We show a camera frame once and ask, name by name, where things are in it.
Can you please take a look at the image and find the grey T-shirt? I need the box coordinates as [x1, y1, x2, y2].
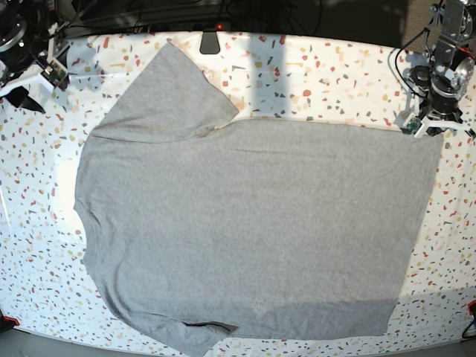
[74, 45, 443, 356]

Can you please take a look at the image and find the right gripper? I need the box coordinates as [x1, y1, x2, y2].
[1, 39, 69, 113]

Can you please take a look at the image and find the red clamp left corner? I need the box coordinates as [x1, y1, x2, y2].
[0, 315, 19, 333]

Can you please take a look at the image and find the red clamp right corner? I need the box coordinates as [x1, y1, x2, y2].
[461, 300, 476, 341]

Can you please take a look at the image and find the red clamp corner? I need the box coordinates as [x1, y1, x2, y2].
[0, 315, 19, 333]
[461, 300, 476, 341]

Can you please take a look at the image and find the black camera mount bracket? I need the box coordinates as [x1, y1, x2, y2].
[199, 31, 221, 55]

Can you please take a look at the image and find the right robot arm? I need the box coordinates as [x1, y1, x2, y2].
[1, 1, 69, 114]

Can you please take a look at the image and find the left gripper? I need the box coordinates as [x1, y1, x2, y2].
[395, 65, 475, 138]

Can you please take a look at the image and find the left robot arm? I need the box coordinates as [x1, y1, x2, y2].
[396, 1, 475, 140]

